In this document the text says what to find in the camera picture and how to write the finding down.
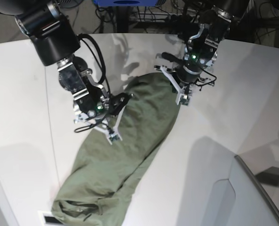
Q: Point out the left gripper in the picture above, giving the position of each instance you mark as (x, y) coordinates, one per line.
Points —
(192, 69)

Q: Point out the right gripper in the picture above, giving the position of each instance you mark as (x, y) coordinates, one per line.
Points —
(91, 101)

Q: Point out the green t-shirt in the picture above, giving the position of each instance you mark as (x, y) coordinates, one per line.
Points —
(105, 175)

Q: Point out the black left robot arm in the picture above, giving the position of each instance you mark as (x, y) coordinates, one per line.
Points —
(201, 37)

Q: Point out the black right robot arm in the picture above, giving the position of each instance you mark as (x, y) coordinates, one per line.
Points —
(56, 43)

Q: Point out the blue bin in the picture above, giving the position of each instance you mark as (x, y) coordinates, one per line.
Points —
(111, 3)

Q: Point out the white label plate with slot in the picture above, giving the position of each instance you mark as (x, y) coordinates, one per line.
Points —
(47, 219)

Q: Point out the grey monitor edge panel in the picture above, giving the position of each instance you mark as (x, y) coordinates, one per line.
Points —
(270, 204)

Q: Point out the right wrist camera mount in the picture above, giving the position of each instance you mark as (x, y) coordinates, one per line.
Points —
(110, 126)

